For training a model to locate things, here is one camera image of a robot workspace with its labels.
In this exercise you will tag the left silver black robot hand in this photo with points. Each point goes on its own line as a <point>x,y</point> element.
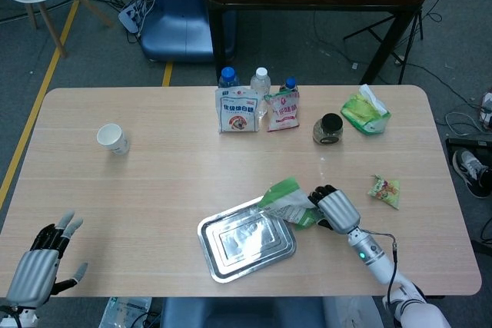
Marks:
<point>32,278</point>

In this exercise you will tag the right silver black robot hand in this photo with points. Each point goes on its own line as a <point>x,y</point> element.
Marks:
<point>340,211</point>

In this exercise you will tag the green white snack bag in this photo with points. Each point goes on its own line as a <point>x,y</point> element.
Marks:
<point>290,203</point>

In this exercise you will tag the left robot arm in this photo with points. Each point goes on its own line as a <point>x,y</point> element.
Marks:
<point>17,318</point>

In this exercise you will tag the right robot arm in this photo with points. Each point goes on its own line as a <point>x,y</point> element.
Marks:
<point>378,262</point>

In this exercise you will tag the clear plastic bag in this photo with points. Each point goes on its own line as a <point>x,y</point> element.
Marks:
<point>123,312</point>

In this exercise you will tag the silver metal tray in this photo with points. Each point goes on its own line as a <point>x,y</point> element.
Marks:
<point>246,245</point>

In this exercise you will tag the pink white snack pouch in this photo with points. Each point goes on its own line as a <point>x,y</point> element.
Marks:
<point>282,113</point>

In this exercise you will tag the white sugar bag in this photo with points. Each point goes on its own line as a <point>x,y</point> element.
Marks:
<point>237,111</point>

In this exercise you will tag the small yellow green snack packet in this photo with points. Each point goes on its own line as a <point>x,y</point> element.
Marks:
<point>384,191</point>

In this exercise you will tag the glass spice jar black lid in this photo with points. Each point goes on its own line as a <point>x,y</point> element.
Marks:
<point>328,128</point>

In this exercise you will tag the green tissue pack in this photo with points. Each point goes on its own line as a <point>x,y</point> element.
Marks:
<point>363,113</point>

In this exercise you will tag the small blue cap bottle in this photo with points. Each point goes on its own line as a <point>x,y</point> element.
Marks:
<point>290,84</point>

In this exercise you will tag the grey black sneaker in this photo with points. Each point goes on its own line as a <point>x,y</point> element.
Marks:
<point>471,170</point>

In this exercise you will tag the white cap water bottle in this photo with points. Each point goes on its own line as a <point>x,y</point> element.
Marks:
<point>260,82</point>

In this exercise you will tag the white paper cup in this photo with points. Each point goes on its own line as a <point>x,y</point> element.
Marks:
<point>113,141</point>

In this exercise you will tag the large blue cap bottle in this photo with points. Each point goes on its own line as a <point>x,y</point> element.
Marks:
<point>228,76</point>

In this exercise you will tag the black tripod stand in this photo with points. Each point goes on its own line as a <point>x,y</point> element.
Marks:
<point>409,47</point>

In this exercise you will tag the white socket block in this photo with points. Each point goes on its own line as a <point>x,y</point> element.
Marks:
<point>487,107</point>

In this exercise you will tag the blue machine base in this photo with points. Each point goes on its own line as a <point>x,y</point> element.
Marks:
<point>177,24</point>

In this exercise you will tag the white power strip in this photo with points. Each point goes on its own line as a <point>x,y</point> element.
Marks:
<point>130,17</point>

